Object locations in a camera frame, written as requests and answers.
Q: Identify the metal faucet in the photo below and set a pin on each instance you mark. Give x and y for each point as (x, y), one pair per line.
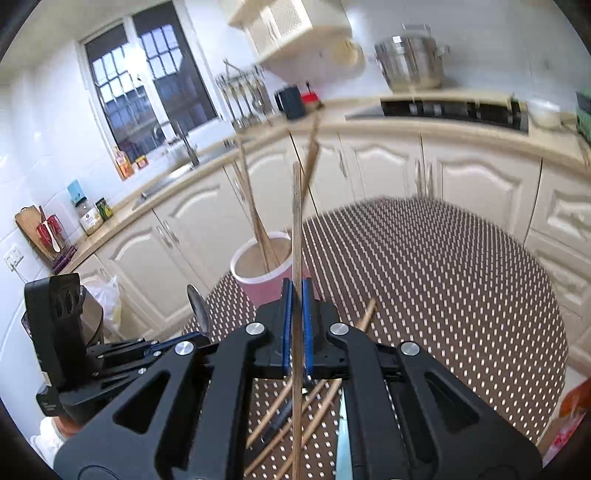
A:
(191, 147)

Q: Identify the red utensil caddy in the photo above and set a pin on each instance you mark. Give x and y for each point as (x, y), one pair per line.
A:
(46, 235)

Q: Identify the small green jar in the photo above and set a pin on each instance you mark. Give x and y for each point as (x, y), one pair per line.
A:
(104, 210)

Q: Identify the green electric cooker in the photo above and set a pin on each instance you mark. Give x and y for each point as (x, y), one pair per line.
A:
(584, 110)

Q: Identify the black gas cooktop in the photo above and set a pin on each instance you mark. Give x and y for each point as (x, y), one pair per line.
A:
(452, 110)

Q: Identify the round yellow plate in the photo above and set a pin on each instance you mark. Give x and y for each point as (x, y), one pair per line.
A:
(346, 53)

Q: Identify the white plastic bag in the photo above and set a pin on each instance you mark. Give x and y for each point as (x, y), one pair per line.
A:
(108, 300)

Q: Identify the metal slotted spoon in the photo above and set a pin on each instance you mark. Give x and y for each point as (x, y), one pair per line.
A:
(262, 99)

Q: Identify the wooden cutting board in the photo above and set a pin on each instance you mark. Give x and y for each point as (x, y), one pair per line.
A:
(27, 221)

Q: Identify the orange bottle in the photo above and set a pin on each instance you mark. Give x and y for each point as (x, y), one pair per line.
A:
(123, 165)

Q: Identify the cream base cabinets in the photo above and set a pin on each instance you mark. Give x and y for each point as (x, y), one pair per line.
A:
(480, 180)

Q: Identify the metal turner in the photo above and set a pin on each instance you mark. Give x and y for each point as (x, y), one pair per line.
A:
(249, 113)

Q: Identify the orange printed bag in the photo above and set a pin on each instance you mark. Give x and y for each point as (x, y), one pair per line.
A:
(565, 415)

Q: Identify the small red box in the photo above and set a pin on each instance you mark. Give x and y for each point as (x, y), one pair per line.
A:
(310, 97)

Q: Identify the barred window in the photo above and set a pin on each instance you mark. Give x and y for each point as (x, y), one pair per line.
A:
(138, 78)

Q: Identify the brown polka dot tablecloth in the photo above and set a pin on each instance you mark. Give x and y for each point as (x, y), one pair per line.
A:
(438, 300)

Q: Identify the clear grain jar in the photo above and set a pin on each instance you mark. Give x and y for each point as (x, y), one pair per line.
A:
(91, 219)

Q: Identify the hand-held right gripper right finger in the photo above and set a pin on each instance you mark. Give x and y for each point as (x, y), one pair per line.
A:
(308, 332)

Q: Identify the light blue knife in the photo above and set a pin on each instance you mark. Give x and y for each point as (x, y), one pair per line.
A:
(344, 443)

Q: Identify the black kettle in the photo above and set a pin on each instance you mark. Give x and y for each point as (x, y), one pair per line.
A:
(291, 104)

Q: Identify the white bowl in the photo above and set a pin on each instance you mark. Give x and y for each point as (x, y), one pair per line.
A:
(545, 115)

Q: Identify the steel sink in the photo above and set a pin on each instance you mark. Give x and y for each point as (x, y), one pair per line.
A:
(159, 184)

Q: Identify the long wooden chopstick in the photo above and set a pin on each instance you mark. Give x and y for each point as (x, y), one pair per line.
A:
(297, 230)

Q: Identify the person's left forearm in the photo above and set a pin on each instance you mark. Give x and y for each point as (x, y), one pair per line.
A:
(48, 438)

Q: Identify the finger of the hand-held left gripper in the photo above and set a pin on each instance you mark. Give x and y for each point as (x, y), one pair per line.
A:
(120, 369)
(129, 346)

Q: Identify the steel steamer pot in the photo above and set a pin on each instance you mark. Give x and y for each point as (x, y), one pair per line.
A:
(411, 60)

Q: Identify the pink cup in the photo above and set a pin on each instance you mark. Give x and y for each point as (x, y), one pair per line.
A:
(258, 288)

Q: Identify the white wall socket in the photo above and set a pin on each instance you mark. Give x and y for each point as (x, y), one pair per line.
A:
(14, 257)

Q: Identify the metal wall rack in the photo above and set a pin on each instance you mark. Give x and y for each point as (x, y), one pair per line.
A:
(240, 76)

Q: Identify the bunch of wooden chopsticks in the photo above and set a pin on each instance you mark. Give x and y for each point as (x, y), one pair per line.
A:
(367, 314)

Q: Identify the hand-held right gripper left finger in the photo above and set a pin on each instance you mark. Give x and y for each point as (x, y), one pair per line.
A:
(287, 332)

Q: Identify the light blue box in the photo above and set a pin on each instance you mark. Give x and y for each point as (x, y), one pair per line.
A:
(76, 190)

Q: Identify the metal ladle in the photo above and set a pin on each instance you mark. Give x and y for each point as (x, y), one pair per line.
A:
(235, 115)

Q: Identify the narrow lattice door cabinet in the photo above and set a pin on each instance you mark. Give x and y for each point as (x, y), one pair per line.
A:
(295, 27)

